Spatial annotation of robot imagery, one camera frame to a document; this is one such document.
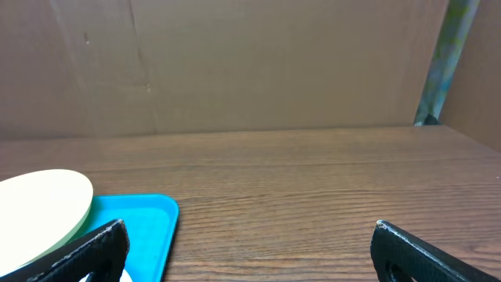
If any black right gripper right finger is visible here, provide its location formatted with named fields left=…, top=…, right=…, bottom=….
left=370, top=220, right=499, bottom=282

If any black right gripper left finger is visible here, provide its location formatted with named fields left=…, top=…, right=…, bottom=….
left=1, top=219, right=130, bottom=282

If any white plate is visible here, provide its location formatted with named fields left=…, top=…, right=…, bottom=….
left=79, top=269, right=132, bottom=282

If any yellow plate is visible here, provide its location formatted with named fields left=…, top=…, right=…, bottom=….
left=1, top=169, right=93, bottom=276

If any blue plastic tray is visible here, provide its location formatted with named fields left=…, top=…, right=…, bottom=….
left=74, top=194, right=179, bottom=282

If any green taped corner post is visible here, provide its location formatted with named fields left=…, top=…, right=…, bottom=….
left=413, top=0, right=480, bottom=126

